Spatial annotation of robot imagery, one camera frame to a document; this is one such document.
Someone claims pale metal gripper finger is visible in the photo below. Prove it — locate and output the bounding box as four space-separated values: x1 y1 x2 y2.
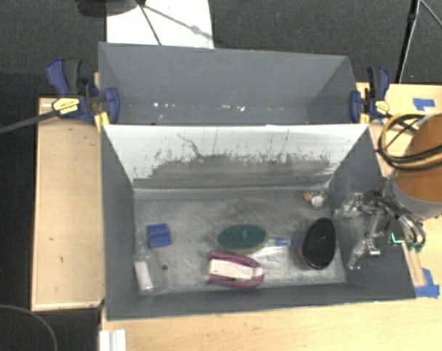
332 192 367 219
348 232 383 272

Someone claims small orange and white toy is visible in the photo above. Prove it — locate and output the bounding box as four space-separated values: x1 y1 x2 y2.
302 189 329 211

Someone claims black oval brush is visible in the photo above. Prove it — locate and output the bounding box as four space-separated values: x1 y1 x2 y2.
300 216 338 271

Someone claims clear tube with blue cap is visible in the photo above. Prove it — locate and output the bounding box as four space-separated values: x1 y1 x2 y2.
265 235 299 250

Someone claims green oval scrub sponge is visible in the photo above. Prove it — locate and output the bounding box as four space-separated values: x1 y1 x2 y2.
216 223 270 254

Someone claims purple and white stapler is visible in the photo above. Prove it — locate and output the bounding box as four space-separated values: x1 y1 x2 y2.
205 250 266 290

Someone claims grey metal bin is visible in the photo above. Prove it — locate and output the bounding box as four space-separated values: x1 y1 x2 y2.
96 41 417 321

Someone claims blue sponge block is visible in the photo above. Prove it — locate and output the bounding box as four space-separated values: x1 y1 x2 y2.
145 223 172 249

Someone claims clear plastic bottle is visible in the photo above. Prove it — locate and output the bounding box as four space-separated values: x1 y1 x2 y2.
132 241 167 294

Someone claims pale wood board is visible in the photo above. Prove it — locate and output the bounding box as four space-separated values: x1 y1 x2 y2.
30 96 105 312

